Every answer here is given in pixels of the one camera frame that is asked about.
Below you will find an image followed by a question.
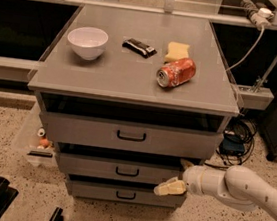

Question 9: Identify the grey bottom drawer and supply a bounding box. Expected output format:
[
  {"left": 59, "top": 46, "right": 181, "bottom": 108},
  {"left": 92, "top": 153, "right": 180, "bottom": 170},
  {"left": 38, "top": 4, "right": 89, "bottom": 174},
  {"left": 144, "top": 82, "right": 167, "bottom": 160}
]
[{"left": 66, "top": 180, "right": 186, "bottom": 209}]

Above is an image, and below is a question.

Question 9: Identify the grey top drawer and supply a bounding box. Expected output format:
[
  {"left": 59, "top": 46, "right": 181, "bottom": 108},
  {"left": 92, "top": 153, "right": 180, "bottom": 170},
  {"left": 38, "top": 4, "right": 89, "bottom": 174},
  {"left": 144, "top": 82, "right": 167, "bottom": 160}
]
[{"left": 40, "top": 112, "right": 223, "bottom": 160}]

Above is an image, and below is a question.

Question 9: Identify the grey drawer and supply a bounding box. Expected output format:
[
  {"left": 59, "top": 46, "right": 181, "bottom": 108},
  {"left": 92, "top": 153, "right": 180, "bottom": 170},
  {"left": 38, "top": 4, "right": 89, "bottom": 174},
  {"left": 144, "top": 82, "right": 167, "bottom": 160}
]
[
  {"left": 66, "top": 180, "right": 186, "bottom": 209},
  {"left": 56, "top": 153, "right": 185, "bottom": 184},
  {"left": 40, "top": 112, "right": 223, "bottom": 160}
]

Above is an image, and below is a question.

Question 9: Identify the black snack bar wrapper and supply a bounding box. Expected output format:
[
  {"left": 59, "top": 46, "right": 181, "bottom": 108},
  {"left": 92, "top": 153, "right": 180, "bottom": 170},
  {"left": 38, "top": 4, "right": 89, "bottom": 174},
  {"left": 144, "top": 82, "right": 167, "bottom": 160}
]
[{"left": 122, "top": 38, "right": 157, "bottom": 59}]

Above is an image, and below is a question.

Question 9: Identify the white ceramic bowl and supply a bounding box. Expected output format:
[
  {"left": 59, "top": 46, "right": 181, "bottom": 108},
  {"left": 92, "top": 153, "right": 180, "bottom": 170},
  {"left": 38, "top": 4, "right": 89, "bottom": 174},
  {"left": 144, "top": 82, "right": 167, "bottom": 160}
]
[{"left": 67, "top": 27, "right": 109, "bottom": 60}]

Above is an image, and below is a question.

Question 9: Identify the orange soda can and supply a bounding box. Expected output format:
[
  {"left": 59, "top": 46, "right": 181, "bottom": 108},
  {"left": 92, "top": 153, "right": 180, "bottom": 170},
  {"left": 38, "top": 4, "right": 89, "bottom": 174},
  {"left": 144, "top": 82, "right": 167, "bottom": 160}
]
[{"left": 156, "top": 58, "right": 196, "bottom": 88}]

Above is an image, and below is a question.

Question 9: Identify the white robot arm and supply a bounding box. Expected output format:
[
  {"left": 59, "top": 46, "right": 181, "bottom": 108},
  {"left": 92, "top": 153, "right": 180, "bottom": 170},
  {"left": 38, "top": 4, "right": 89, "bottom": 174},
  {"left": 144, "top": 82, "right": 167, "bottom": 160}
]
[{"left": 154, "top": 161, "right": 277, "bottom": 221}]

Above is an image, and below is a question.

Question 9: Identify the yellow sponge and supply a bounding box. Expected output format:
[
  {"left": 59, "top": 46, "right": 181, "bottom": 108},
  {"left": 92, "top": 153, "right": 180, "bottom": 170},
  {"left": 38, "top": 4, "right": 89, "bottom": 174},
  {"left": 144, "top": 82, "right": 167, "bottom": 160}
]
[{"left": 164, "top": 41, "right": 190, "bottom": 63}]

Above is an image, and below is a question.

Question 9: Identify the grey drawer cabinet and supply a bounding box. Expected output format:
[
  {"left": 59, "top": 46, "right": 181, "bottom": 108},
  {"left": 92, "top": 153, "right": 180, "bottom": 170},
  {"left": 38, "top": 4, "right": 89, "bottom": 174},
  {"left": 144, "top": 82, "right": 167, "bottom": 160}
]
[{"left": 14, "top": 0, "right": 251, "bottom": 217}]

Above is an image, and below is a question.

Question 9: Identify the white power strip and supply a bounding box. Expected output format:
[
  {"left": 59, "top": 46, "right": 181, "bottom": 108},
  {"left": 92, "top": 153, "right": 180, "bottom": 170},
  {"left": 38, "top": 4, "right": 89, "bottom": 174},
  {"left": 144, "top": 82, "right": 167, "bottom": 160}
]
[{"left": 240, "top": 0, "right": 272, "bottom": 30}]

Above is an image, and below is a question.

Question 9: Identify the small black floor object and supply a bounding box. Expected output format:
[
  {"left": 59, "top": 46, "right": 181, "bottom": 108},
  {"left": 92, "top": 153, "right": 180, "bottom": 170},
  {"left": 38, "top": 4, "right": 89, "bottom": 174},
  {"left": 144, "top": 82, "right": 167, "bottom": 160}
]
[{"left": 49, "top": 207, "right": 64, "bottom": 221}]

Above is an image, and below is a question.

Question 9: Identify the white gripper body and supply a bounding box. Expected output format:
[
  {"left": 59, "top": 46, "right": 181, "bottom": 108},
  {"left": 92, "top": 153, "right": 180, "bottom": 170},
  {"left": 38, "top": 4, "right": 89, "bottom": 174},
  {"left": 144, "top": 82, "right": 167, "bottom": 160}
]
[{"left": 182, "top": 165, "right": 206, "bottom": 195}]

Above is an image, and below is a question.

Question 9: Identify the black cable bundle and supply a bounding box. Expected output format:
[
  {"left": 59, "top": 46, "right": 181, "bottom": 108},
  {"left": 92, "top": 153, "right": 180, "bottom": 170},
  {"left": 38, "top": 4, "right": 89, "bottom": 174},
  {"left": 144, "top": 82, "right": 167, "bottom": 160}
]
[{"left": 203, "top": 114, "right": 259, "bottom": 175}]

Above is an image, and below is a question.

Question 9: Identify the clear plastic storage bin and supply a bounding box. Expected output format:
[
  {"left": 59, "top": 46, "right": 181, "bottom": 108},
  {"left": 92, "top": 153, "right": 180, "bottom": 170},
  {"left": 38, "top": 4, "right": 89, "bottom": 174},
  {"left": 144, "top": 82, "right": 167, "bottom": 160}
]
[{"left": 11, "top": 103, "right": 56, "bottom": 167}]

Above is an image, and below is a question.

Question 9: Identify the white power cable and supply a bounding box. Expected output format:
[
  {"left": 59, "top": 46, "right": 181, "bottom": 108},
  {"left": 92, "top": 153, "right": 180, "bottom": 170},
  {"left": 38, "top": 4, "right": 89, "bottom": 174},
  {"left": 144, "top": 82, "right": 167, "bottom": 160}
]
[{"left": 225, "top": 21, "right": 267, "bottom": 77}]

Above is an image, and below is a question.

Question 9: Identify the blue box on floor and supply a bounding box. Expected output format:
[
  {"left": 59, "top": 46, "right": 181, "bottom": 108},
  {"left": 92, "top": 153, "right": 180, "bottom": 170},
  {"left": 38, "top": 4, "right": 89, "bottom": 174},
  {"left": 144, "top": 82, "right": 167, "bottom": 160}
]
[{"left": 219, "top": 138, "right": 245, "bottom": 157}]

